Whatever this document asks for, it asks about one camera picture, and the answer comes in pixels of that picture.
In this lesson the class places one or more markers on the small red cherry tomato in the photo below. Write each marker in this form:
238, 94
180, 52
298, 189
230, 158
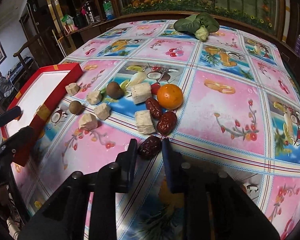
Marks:
155, 87

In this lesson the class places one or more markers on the floral plastic tablecloth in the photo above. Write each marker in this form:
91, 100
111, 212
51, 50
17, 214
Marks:
228, 104

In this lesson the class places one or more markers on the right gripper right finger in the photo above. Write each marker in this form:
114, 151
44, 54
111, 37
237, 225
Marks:
172, 165

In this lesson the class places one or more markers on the white chunk centre left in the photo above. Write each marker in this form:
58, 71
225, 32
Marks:
102, 111

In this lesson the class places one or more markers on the dark dining table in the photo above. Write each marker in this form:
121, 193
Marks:
19, 70

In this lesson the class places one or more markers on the dark red jujube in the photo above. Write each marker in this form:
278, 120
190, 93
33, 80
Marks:
149, 148

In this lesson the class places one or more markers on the red jujube upper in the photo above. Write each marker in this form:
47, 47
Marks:
154, 108

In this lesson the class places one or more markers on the green leafy vegetable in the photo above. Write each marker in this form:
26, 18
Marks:
201, 25

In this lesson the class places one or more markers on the large orange tangerine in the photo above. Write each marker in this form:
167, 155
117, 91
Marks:
170, 96

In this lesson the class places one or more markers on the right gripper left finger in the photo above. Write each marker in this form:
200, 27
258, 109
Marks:
125, 172

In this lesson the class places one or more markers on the brown longan fruit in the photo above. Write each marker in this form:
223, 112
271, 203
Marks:
75, 107

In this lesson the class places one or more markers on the red jujube lower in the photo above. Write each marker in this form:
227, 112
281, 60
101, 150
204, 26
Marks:
167, 123

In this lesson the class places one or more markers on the brown kiwi fruit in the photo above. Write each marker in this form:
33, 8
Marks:
114, 91

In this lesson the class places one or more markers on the clear plastic water bottle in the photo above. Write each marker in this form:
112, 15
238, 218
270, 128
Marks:
108, 10

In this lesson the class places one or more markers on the seated person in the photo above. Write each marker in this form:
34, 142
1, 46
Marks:
5, 86

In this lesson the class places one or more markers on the steel thermos flask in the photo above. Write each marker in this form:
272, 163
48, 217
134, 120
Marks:
89, 13

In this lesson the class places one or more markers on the red shallow box tray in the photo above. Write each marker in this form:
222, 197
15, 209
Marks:
40, 95

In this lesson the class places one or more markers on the green snack bag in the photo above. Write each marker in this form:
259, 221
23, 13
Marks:
67, 19

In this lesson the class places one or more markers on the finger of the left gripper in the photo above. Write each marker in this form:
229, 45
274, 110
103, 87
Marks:
9, 115
19, 140

